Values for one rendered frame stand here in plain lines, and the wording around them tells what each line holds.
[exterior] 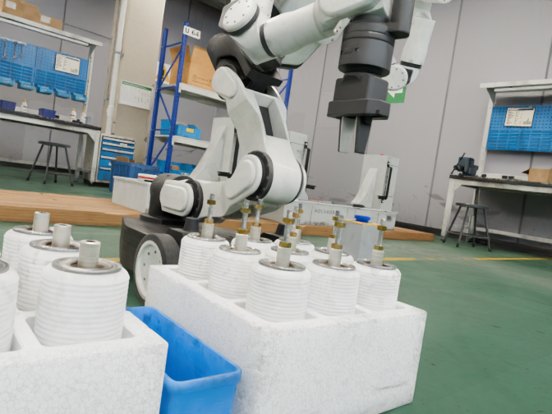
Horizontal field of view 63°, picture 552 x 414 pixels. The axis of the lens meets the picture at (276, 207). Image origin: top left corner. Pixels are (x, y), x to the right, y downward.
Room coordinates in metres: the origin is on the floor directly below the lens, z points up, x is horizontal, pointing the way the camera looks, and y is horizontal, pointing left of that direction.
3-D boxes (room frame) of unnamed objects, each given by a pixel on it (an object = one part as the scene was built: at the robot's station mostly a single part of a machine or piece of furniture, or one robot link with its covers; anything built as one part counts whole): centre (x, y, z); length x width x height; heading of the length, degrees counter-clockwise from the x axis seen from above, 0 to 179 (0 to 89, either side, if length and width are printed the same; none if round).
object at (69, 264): (0.52, 0.21, 0.25); 0.08 x 0.08 x 0.01
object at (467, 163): (5.06, -2.03, 0.87); 0.41 x 0.17 x 0.25; 131
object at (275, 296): (0.71, -0.02, 0.16); 0.10 x 0.10 x 0.18
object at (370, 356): (0.87, -0.04, 0.09); 0.39 x 0.39 x 0.18; 39
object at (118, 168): (5.34, 1.71, 0.18); 0.50 x 0.41 x 0.37; 46
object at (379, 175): (4.21, -0.45, 0.45); 1.51 x 0.57 x 0.74; 131
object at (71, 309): (0.52, 0.21, 0.16); 0.10 x 0.10 x 0.18
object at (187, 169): (6.05, 1.39, 0.36); 0.50 x 0.38 x 0.21; 42
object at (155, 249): (1.21, 0.29, 0.10); 0.20 x 0.05 x 0.20; 41
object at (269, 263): (0.71, -0.02, 0.25); 0.08 x 0.08 x 0.01
